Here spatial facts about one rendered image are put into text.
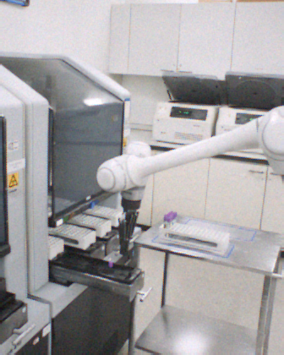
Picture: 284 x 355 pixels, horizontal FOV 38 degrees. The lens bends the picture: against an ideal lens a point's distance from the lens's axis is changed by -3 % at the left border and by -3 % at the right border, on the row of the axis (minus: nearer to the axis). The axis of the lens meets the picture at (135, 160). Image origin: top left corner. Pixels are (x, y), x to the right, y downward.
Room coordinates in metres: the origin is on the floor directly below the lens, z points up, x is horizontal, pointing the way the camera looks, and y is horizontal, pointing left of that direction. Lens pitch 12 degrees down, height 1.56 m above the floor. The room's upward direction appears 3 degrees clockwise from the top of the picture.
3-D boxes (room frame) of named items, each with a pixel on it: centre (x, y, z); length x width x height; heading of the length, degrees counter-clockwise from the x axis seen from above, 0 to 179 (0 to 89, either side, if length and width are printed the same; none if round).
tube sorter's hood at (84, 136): (1.84, 0.41, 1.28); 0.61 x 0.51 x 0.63; 157
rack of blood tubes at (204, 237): (1.72, -0.27, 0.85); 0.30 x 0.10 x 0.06; 65
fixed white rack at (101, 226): (1.85, 0.25, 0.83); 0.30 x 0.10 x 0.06; 67
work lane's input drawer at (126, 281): (1.53, 0.26, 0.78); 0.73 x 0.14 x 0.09; 67
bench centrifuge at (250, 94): (3.80, -1.05, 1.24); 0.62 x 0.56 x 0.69; 158
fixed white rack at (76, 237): (1.71, 0.31, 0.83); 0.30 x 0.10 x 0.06; 67
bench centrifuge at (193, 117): (4.02, -0.51, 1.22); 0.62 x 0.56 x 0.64; 156
